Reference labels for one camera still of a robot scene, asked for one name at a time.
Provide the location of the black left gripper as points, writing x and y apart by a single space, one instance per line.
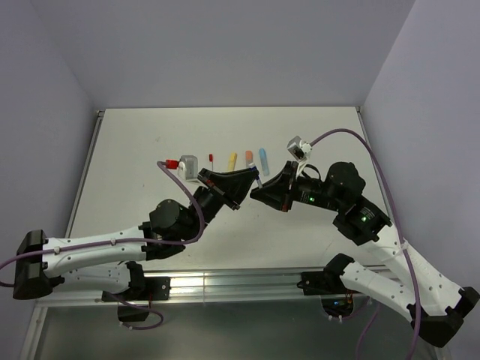
235 186

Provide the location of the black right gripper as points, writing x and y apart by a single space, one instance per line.
277 191

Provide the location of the thin blue pen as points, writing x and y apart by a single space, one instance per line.
258 180

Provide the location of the yellow highlighter marker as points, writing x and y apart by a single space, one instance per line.
231 166

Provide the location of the orange clear marker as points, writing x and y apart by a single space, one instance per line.
248 162

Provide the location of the blue highlighter marker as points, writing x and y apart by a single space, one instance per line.
265 166

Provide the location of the yellow marker cap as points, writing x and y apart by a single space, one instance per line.
233 156

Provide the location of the blue marker cap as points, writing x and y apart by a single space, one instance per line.
262 153

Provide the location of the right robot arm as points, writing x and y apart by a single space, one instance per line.
420 292

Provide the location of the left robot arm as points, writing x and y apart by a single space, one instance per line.
111 262

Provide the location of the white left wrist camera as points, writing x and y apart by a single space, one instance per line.
188 168

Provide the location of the red cable connector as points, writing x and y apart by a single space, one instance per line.
171 164

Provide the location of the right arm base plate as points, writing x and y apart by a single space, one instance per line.
322 283

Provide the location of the aluminium frame rail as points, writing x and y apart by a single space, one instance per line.
248 285

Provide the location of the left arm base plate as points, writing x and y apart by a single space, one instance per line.
147 289

